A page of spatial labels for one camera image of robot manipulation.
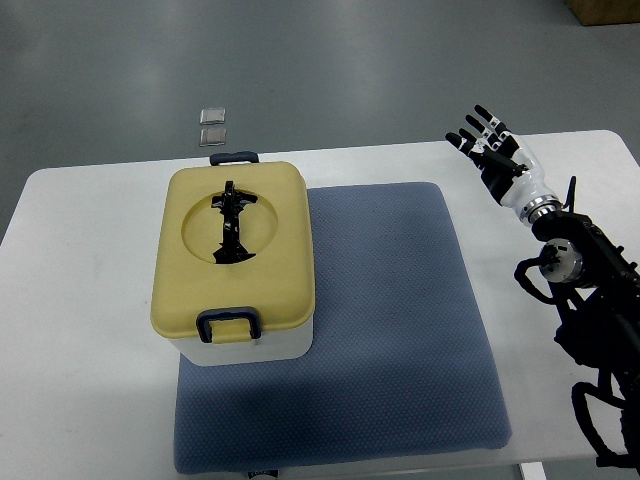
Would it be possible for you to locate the blue padded mat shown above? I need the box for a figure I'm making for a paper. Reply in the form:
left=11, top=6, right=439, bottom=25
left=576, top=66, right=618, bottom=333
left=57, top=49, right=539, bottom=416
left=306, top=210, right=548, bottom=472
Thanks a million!
left=174, top=182, right=511, bottom=474

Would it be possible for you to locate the white storage box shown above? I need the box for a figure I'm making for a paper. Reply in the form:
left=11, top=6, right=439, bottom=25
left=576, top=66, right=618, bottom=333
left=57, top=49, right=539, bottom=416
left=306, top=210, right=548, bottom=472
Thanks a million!
left=169, top=317, right=314, bottom=367

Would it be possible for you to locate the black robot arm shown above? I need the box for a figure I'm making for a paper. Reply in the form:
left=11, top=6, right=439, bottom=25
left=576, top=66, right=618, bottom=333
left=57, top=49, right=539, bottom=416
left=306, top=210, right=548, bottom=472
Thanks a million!
left=514, top=182, right=639, bottom=470

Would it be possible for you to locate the metal floor plate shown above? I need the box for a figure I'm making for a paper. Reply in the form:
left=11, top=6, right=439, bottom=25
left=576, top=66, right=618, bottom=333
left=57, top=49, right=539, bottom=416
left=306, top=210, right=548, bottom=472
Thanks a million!
left=199, top=107, right=226, bottom=125
left=199, top=127, right=227, bottom=147

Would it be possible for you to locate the lower metal floor plate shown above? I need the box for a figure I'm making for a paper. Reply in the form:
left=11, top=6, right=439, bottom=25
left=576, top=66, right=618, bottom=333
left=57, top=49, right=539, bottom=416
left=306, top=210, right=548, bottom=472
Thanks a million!
left=199, top=127, right=227, bottom=147

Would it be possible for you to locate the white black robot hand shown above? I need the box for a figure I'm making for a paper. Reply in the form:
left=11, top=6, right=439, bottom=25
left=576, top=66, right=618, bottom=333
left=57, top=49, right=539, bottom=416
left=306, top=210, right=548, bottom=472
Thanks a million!
left=445, top=105, right=562, bottom=227

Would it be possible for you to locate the brown cardboard box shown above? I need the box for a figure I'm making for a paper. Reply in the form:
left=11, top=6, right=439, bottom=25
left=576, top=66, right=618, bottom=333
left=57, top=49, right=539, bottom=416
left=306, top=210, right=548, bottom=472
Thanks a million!
left=564, top=0, right=639, bottom=26

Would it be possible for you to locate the yellow box lid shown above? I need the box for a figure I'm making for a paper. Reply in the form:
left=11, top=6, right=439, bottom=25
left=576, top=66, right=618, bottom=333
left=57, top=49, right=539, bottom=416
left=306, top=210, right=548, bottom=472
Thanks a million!
left=150, top=162, right=315, bottom=343

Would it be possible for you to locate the upper metal floor plate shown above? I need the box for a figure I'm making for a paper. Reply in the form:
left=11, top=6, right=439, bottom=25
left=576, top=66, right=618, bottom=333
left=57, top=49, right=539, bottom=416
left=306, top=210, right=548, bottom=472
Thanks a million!
left=199, top=107, right=226, bottom=125

